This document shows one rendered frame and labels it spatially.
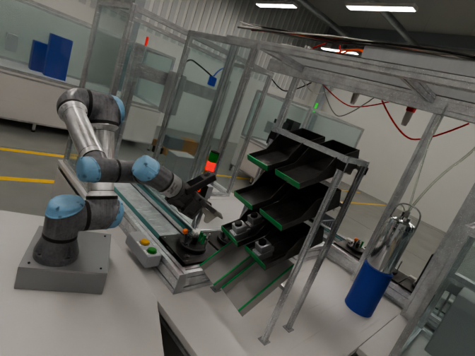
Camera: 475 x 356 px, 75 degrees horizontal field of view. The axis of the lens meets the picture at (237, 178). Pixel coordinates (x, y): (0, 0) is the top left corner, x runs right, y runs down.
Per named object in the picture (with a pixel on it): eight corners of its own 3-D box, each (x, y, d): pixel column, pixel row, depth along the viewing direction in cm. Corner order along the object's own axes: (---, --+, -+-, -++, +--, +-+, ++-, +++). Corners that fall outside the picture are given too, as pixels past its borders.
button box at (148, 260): (144, 268, 136) (148, 256, 135) (124, 242, 150) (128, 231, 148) (158, 265, 141) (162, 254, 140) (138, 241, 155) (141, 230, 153)
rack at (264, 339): (264, 345, 123) (349, 157, 104) (209, 287, 146) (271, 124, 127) (294, 330, 138) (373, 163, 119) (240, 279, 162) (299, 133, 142)
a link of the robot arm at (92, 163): (51, 75, 112) (88, 162, 86) (83, 82, 120) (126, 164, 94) (44, 102, 117) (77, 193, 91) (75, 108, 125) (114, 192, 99)
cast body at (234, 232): (234, 241, 123) (233, 227, 120) (229, 236, 127) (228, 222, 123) (252, 235, 127) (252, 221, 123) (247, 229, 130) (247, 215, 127)
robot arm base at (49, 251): (26, 263, 108) (30, 239, 105) (39, 241, 121) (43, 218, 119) (73, 268, 113) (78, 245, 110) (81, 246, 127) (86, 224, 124)
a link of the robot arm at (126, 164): (108, 158, 103) (124, 159, 95) (140, 160, 111) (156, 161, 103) (107, 181, 103) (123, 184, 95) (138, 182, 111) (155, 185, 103)
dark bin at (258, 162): (266, 171, 113) (266, 153, 110) (247, 159, 123) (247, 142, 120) (323, 154, 126) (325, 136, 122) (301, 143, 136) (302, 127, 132)
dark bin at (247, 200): (251, 210, 117) (251, 193, 114) (233, 196, 127) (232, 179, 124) (307, 189, 129) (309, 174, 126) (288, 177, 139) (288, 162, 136)
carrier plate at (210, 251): (184, 268, 138) (185, 263, 138) (157, 239, 154) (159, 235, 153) (223, 260, 155) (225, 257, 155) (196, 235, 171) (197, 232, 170)
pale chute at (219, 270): (217, 291, 124) (213, 285, 122) (203, 270, 134) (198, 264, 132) (271, 248, 131) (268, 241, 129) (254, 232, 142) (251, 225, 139)
